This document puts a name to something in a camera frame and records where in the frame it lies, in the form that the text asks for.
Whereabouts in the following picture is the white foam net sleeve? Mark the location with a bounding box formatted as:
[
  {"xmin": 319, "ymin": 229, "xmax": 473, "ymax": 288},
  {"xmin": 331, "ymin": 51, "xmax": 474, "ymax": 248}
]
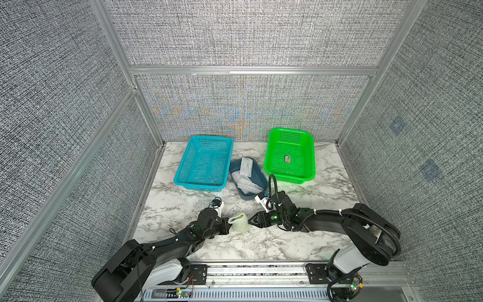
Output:
[{"xmin": 230, "ymin": 213, "xmax": 250, "ymax": 234}]

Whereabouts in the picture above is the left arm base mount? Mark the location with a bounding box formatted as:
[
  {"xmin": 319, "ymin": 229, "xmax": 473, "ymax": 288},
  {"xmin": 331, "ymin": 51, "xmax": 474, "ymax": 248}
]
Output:
[{"xmin": 164, "ymin": 264, "xmax": 208, "ymax": 287}]

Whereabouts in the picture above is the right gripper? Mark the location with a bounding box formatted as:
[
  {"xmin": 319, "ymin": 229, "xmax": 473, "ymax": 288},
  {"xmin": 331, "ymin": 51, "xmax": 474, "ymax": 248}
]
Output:
[{"xmin": 245, "ymin": 209, "xmax": 288, "ymax": 229}]

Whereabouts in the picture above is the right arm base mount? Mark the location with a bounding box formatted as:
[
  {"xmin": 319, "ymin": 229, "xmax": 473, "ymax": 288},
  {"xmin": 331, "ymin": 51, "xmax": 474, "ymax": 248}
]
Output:
[{"xmin": 305, "ymin": 262, "xmax": 363, "ymax": 284}]

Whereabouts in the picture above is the white foam nets pile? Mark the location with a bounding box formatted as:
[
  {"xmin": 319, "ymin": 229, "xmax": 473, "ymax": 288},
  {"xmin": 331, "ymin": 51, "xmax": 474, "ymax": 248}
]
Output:
[{"xmin": 231, "ymin": 157, "xmax": 265, "ymax": 196}]

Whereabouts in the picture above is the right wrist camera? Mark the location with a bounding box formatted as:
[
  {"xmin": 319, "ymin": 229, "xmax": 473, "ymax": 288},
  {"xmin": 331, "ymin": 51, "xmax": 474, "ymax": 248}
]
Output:
[{"xmin": 254, "ymin": 193, "xmax": 273, "ymax": 213}]

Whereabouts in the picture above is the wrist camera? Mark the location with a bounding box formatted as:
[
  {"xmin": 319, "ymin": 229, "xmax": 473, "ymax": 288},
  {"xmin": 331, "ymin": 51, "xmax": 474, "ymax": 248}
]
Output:
[
  {"xmin": 254, "ymin": 193, "xmax": 273, "ymax": 213},
  {"xmin": 210, "ymin": 197, "xmax": 223, "ymax": 217}
]

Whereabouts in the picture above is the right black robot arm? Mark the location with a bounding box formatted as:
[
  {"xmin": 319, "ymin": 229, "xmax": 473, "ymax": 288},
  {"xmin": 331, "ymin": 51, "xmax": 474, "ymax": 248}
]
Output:
[{"xmin": 249, "ymin": 191, "xmax": 402, "ymax": 274}]

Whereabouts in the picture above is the green custard apple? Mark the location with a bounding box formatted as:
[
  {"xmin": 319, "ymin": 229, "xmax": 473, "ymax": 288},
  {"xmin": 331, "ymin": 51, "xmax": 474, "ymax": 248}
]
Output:
[{"xmin": 229, "ymin": 214, "xmax": 245, "ymax": 224}]

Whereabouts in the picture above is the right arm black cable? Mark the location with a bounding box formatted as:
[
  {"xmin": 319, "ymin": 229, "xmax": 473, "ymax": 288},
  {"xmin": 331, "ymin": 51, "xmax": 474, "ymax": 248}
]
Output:
[{"xmin": 267, "ymin": 173, "xmax": 403, "ymax": 302}]

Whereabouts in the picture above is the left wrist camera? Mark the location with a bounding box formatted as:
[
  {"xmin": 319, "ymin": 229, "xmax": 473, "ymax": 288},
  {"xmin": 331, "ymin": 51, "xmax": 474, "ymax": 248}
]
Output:
[{"xmin": 210, "ymin": 197, "xmax": 223, "ymax": 217}]

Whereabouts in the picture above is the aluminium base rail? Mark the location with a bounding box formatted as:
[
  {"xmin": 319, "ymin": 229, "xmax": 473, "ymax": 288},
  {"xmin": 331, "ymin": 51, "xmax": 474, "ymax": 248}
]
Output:
[{"xmin": 132, "ymin": 260, "xmax": 423, "ymax": 301}]

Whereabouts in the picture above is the green plastic basket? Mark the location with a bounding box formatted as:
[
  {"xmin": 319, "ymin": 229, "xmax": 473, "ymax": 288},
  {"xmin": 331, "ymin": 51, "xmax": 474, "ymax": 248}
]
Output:
[{"xmin": 264, "ymin": 128, "xmax": 316, "ymax": 184}]

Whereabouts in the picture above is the teal plastic basket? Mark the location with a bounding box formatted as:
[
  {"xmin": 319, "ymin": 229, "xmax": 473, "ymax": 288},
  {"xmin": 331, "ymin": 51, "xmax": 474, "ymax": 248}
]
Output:
[{"xmin": 174, "ymin": 135, "xmax": 234, "ymax": 192}]

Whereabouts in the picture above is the dark blue-grey tub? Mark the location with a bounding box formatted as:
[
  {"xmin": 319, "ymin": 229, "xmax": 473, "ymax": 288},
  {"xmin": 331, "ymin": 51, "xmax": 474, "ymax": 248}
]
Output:
[{"xmin": 228, "ymin": 157, "xmax": 269, "ymax": 201}]

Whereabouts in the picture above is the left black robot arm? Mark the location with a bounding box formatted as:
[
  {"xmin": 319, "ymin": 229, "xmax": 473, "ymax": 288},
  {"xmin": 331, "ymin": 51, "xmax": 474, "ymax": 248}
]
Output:
[{"xmin": 91, "ymin": 208, "xmax": 230, "ymax": 301}]

